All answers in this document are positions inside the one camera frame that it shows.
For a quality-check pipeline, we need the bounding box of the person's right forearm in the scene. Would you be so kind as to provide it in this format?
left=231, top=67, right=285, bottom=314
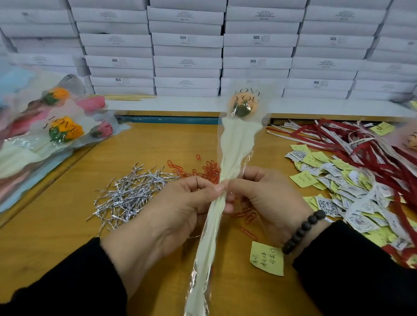
left=290, top=216, right=417, bottom=316

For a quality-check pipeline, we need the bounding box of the pile of orange paper clips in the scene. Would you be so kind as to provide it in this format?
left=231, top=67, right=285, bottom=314
left=165, top=150, right=261, bottom=246

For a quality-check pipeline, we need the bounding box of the person's right hand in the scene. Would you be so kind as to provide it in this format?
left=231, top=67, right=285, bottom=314
left=226, top=163, right=320, bottom=251

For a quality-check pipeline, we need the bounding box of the black bead bracelet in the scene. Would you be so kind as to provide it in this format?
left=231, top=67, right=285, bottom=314
left=279, top=209, right=330, bottom=257

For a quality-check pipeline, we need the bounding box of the wooden sticks bundle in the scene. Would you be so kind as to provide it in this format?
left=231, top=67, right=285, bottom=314
left=102, top=92, right=156, bottom=103

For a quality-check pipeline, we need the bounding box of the pile of yellow white tags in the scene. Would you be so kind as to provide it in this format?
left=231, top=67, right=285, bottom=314
left=241, top=100, right=417, bottom=279

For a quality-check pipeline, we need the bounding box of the long white board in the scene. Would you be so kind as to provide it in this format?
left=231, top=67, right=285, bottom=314
left=106, top=83, right=417, bottom=134

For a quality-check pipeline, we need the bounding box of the peach rose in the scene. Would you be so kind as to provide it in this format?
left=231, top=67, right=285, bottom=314
left=171, top=83, right=278, bottom=316

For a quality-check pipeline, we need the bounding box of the pile of flowers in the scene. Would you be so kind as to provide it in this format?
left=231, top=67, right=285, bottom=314
left=0, top=52, right=136, bottom=224

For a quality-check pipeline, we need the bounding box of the pile of red ribbons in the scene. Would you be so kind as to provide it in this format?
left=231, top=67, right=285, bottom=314
left=266, top=112, right=417, bottom=282

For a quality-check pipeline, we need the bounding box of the person's left forearm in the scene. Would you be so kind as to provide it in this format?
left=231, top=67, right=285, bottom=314
left=0, top=235, right=130, bottom=316

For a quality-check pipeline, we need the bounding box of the person's left hand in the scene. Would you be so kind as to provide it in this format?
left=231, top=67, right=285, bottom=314
left=98, top=172, right=235, bottom=300

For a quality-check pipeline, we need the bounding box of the pile of silver twist ties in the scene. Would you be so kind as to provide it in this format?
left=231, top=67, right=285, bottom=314
left=85, top=161, right=182, bottom=236

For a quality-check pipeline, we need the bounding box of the wall of stacked white boxes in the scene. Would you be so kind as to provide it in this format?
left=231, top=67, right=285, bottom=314
left=0, top=0, right=417, bottom=125

